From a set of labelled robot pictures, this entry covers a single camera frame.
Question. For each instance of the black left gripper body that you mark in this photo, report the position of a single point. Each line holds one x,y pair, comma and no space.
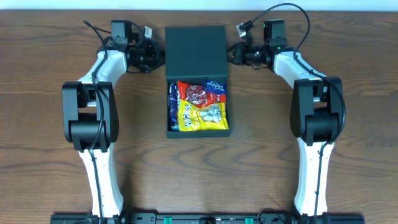
157,56

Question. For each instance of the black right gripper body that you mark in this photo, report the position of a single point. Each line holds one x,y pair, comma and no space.
235,53

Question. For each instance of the dark green gift box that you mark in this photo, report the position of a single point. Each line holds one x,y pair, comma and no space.
193,54

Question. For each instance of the blue Eclipse mint box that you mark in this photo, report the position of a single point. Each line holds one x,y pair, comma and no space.
213,87

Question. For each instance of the dark blue chocolate bar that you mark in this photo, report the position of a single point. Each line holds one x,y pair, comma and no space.
173,103

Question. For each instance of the red candy bag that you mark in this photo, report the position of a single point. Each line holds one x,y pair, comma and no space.
196,95

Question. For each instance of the yellow Hacks candy bag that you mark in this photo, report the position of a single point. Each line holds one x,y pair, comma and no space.
193,118

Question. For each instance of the blue Oreo cookie pack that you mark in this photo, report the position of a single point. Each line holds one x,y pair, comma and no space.
175,127

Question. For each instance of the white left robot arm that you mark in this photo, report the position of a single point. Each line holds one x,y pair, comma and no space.
90,117

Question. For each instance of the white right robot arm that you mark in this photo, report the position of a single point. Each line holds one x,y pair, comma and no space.
317,116

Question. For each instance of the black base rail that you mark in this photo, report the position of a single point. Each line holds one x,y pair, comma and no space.
263,218

